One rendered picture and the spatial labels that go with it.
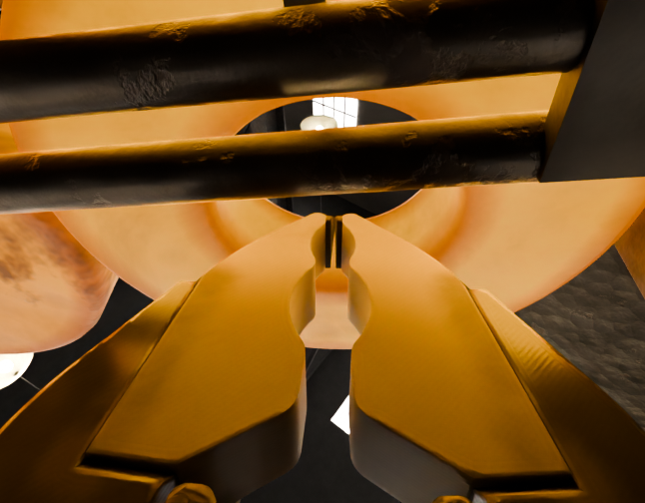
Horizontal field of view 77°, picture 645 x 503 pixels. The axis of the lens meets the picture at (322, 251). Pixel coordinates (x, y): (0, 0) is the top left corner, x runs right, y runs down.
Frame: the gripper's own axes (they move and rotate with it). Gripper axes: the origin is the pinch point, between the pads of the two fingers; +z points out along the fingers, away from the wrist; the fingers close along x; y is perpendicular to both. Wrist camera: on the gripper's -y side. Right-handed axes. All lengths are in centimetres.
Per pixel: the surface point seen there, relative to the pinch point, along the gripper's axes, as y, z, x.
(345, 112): 193, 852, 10
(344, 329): 5.0, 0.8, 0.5
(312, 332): 5.3, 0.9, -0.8
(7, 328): 5.7, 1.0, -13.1
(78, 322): 5.1, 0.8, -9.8
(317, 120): 165, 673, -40
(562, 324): 27.4, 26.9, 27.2
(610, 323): 24.3, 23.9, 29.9
